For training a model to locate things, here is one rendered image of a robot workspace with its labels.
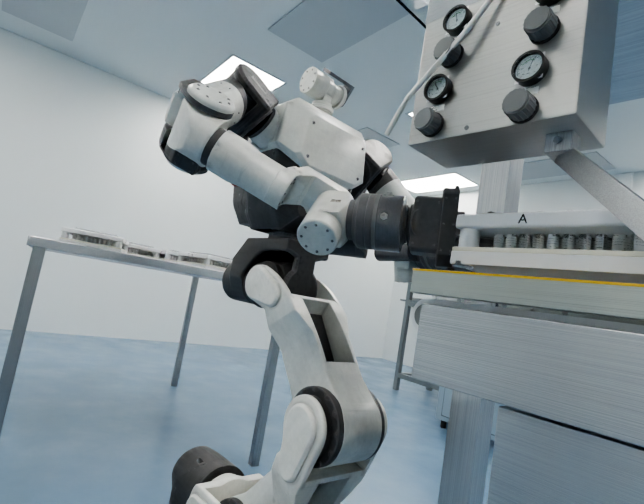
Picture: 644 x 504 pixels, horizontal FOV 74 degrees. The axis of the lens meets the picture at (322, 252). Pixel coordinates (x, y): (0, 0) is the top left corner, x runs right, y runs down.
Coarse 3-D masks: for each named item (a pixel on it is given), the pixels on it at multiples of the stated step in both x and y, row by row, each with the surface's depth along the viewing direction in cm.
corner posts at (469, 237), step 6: (462, 228) 59; (468, 228) 58; (462, 234) 58; (468, 234) 58; (474, 234) 58; (480, 234) 58; (462, 240) 58; (468, 240) 58; (474, 240) 58; (462, 246) 58; (468, 246) 58; (474, 246) 57
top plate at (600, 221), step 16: (464, 224) 58; (480, 224) 56; (496, 224) 55; (512, 224) 53; (528, 224) 52; (544, 224) 50; (560, 224) 49; (576, 224) 48; (592, 224) 47; (608, 224) 46; (624, 224) 45
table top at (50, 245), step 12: (36, 240) 150; (48, 240) 152; (60, 252) 213; (72, 252) 156; (84, 252) 158; (96, 252) 160; (108, 252) 163; (120, 252) 165; (132, 264) 195; (144, 264) 170; (156, 264) 172; (168, 264) 175; (180, 264) 177; (192, 276) 327; (204, 276) 183; (216, 276) 186
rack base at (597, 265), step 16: (464, 256) 57; (480, 256) 55; (496, 256) 54; (512, 256) 52; (528, 256) 51; (544, 256) 50; (560, 256) 48; (576, 256) 47; (592, 256) 46; (608, 256) 45; (624, 256) 44; (640, 256) 43; (480, 272) 63; (496, 272) 60; (512, 272) 57; (528, 272) 54; (544, 272) 52; (560, 272) 50; (576, 272) 48; (592, 272) 46; (608, 272) 45; (624, 272) 44; (640, 272) 43
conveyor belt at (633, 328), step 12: (420, 300) 60; (432, 300) 59; (444, 300) 57; (492, 312) 52; (504, 312) 51; (516, 312) 50; (528, 312) 49; (540, 312) 48; (576, 324) 45; (588, 324) 45; (600, 324) 44; (612, 324) 43; (624, 324) 42
